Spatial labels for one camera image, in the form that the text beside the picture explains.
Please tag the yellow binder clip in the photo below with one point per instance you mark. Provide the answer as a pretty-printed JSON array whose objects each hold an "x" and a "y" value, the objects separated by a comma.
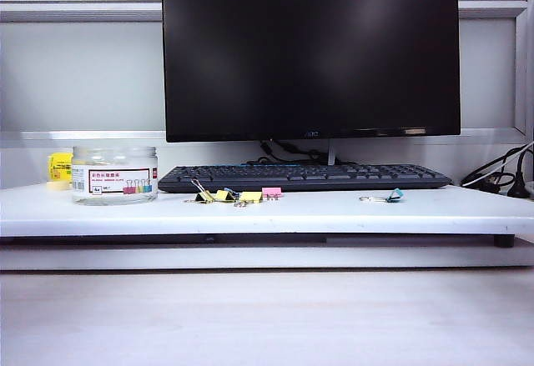
[
  {"x": 205, "y": 196},
  {"x": 224, "y": 195},
  {"x": 251, "y": 196}
]

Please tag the round transparent plastic jar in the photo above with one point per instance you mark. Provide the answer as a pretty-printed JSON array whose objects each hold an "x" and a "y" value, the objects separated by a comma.
[{"x": 112, "y": 182}]

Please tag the pink binder clip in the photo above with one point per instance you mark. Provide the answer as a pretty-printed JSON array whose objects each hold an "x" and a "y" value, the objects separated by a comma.
[{"x": 271, "y": 192}]

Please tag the black computer keyboard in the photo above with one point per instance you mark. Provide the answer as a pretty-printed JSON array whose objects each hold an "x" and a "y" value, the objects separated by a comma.
[{"x": 304, "y": 176}]

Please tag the white desk riser board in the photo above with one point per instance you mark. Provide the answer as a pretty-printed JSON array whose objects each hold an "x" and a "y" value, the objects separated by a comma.
[{"x": 267, "y": 216}]

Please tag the silver monitor stand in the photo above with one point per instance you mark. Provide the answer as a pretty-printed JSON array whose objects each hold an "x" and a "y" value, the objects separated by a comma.
[{"x": 332, "y": 153}]

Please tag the black computer monitor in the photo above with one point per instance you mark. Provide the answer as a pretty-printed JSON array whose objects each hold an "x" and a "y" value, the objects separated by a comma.
[{"x": 310, "y": 49}]

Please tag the teal binder clip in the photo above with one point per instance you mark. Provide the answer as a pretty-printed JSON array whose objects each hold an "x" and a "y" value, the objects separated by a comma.
[{"x": 395, "y": 195}]

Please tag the black riser foot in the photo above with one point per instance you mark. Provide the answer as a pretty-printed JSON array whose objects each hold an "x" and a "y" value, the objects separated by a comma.
[{"x": 505, "y": 242}]

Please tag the black power plug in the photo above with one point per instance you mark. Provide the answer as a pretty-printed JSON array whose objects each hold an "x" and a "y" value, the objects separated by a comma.
[{"x": 519, "y": 187}]

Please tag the grey aluminium partition frame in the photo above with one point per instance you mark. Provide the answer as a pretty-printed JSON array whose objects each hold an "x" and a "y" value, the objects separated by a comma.
[{"x": 83, "y": 11}]

